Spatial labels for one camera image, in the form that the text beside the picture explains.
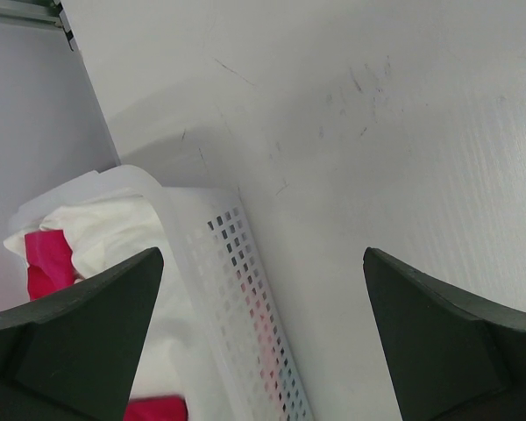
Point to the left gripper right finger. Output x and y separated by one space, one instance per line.
451 355

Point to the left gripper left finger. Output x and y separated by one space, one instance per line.
73 355

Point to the magenta t-shirt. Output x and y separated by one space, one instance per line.
50 269

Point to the pale pink white garment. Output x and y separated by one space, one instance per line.
104 233

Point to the white laundry basket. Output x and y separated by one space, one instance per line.
238 365

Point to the left aluminium corner profile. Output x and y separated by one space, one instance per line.
42 14

